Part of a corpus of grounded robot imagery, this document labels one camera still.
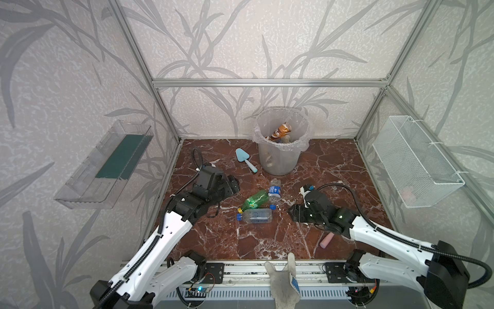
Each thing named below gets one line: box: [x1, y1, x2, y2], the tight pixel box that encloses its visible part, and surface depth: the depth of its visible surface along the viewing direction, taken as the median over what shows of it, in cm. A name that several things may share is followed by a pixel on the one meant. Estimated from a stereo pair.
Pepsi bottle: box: [268, 177, 282, 210], surface depth 95 cm
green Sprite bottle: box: [237, 189, 269, 214], surface depth 91 cm
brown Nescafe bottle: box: [265, 121, 293, 141], surface depth 103 cm
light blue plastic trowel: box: [235, 148, 258, 173], surface depth 114 cm
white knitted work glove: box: [264, 252, 302, 309], surface depth 71 cm
